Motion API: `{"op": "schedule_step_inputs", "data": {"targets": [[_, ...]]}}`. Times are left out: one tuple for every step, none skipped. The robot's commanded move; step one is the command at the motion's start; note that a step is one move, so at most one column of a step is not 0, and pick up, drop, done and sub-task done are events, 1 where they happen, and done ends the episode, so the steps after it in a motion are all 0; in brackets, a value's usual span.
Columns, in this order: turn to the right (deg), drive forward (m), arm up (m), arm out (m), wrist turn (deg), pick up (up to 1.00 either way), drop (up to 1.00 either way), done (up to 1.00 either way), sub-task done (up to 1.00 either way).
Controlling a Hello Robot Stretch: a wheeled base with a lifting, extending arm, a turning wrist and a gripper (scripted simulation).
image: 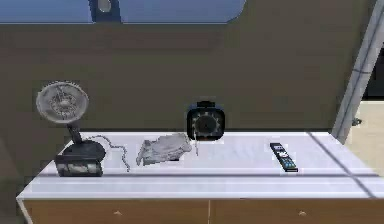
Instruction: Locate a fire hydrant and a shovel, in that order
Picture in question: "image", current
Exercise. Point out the crumpled grey cloth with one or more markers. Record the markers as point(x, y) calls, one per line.
point(163, 150)

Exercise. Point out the white-topped wooden cupboard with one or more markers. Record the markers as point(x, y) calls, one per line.
point(206, 186)

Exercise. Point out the black remote control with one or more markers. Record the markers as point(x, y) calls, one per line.
point(283, 157)

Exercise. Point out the blue framed picture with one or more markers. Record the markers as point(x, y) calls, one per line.
point(166, 10)

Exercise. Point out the grey desk fan black base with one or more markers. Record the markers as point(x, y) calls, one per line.
point(80, 156)

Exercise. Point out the grey room door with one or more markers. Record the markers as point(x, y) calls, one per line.
point(361, 70)

